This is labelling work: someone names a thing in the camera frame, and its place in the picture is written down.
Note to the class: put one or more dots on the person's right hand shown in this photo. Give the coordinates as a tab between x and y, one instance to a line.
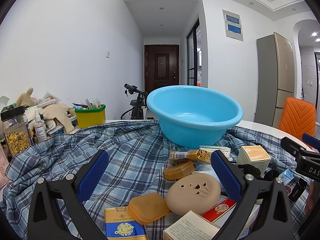
311	197

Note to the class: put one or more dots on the yellow container with green rim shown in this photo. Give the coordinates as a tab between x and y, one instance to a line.
90	118

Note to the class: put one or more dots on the blue plaid cloth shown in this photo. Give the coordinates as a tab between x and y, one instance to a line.
130	150

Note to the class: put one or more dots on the orange translucent soap box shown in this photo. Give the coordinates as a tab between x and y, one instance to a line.
148	207
178	170

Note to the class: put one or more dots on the light blue white packet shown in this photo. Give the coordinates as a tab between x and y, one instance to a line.
205	171

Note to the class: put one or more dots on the beige plush toy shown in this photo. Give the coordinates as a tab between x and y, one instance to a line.
25	98
58	115

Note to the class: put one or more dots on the bundle of small sachets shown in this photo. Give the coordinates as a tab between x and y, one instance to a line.
91	103

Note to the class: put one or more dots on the stack of booklets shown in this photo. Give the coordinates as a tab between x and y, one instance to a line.
58	130

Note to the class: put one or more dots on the red cigarette pack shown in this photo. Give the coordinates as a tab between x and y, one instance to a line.
218	208

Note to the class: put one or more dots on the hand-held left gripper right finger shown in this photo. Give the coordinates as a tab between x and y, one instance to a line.
226	177

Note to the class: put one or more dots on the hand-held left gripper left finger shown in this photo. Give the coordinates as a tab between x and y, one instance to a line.
93	177

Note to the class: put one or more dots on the cream box with orange top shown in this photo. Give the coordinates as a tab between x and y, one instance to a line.
253	157

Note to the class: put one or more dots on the grey gold refrigerator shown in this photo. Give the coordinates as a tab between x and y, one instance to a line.
275	80

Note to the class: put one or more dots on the white text carton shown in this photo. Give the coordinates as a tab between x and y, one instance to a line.
190	227

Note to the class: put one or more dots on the beige round soap dish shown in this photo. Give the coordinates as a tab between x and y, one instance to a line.
192	195

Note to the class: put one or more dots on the white ribbed box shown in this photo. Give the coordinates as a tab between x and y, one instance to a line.
207	148

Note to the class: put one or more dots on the white wall panel blue windows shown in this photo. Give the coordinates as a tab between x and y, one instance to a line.
233	25

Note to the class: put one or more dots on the blue plastic basin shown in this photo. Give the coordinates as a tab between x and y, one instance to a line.
195	105

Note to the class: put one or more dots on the black lipstick tube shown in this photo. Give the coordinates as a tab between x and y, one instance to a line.
297	190

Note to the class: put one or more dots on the clear cereal jar black lid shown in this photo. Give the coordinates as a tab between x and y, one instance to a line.
17	137

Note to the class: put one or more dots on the clear snack packet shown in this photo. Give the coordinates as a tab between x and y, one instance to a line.
48	98

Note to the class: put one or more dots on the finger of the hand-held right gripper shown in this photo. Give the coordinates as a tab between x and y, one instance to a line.
311	138
291	143

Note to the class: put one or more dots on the white box pink print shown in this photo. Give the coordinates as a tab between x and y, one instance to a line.
253	213

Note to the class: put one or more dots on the dark brown entrance door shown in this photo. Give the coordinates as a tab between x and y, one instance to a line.
161	67

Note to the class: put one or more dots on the blue gold cigarette pack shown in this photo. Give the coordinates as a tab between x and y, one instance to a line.
122	225

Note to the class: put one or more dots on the black framed glass sliding door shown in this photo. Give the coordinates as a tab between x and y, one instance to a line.
193	55

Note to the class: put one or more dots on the pink printed pouch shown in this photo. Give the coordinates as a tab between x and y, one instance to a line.
3	167

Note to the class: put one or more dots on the white spray bottle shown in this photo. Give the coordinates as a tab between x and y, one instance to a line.
40	128

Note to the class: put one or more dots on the orange chair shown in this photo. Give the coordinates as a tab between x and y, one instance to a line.
297	117

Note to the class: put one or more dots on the black bicycle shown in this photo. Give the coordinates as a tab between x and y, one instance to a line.
136	107

